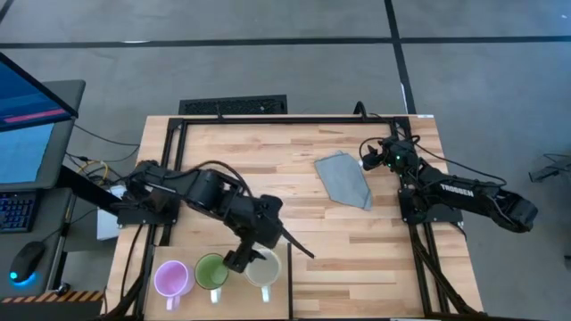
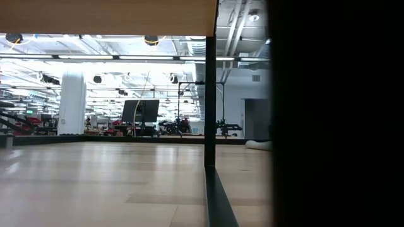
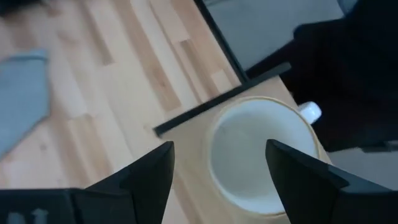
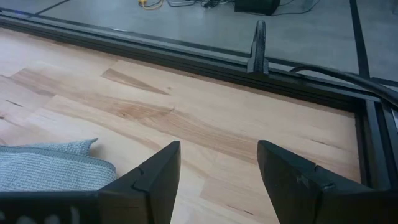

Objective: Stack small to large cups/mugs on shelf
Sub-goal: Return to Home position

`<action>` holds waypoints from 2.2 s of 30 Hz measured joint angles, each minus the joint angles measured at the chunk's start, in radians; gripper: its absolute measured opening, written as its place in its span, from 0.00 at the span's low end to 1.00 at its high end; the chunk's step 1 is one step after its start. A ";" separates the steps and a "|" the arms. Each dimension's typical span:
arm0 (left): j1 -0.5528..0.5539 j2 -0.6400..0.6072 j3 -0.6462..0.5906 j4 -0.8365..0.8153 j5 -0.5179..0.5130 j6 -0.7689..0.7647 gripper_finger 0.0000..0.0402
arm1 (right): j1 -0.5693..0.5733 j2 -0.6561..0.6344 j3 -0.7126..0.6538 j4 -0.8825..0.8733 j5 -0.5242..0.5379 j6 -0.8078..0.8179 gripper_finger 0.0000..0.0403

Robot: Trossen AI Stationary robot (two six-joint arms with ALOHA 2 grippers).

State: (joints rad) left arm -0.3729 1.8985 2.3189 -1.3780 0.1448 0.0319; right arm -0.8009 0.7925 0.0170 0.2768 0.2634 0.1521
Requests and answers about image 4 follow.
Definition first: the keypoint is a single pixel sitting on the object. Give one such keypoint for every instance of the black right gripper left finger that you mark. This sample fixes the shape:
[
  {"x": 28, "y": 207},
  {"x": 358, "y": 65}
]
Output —
[{"x": 149, "y": 193}]

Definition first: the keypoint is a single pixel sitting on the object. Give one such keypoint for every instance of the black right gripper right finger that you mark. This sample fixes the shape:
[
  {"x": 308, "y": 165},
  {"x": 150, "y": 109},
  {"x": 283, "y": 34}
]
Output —
[{"x": 304, "y": 196}]

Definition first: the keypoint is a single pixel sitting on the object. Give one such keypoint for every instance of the grey knitted cloth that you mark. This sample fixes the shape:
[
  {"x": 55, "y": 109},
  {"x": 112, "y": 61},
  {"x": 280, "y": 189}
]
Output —
[{"x": 46, "y": 171}]

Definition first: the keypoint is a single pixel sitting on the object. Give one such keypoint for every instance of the black computer tower green lights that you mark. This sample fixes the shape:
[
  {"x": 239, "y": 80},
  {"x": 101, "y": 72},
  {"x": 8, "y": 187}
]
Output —
[{"x": 256, "y": 6}]

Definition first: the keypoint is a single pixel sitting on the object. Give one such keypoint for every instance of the black metal table frame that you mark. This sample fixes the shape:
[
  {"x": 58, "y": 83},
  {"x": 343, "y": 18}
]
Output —
[{"x": 155, "y": 53}]

